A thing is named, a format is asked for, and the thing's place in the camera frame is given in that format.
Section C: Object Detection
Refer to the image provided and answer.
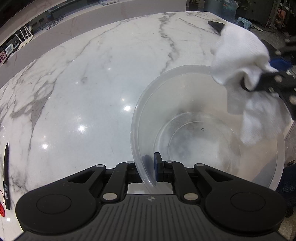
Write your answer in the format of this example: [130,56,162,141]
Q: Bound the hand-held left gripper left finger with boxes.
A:
[68,154,153,201]

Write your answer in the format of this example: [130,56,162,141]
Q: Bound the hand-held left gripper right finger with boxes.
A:
[153,152,234,201]

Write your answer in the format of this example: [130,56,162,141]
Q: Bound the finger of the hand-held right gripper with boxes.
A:
[269,39,296,71]
[241,71,296,121]

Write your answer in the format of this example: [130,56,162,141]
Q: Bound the white cloth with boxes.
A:
[211,23,291,145]

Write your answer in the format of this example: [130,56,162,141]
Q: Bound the clear plastic bowl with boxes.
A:
[131,65,285,192]

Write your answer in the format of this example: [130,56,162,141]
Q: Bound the blue plastic stool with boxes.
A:
[236,17,253,29]

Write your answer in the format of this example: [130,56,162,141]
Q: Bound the dark cabinet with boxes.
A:
[240,0,276,24]

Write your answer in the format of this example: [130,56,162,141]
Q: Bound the grey trash bin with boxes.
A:
[205,0,225,12]

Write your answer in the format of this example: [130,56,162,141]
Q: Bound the person's jeans leg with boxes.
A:
[276,162,296,207]

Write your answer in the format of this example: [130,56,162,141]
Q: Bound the black pen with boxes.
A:
[2,142,11,210]

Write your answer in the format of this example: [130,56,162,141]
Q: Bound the white wifi router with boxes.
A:
[15,25,34,49]

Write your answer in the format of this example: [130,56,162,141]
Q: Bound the gold bell charm red string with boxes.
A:
[0,189,6,217]

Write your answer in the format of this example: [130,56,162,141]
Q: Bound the black cables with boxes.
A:
[38,19,63,30]

